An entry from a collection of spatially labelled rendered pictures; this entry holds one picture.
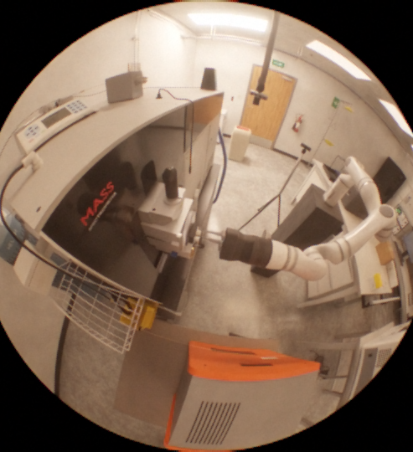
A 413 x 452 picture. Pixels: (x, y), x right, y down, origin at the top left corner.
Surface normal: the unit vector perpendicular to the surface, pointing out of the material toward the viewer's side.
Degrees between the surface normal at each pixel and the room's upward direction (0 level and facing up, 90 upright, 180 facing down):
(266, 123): 90
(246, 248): 51
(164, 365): 0
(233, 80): 90
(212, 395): 0
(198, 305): 0
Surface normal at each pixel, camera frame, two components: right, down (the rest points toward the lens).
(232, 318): 0.10, -0.55
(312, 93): -0.23, 0.80
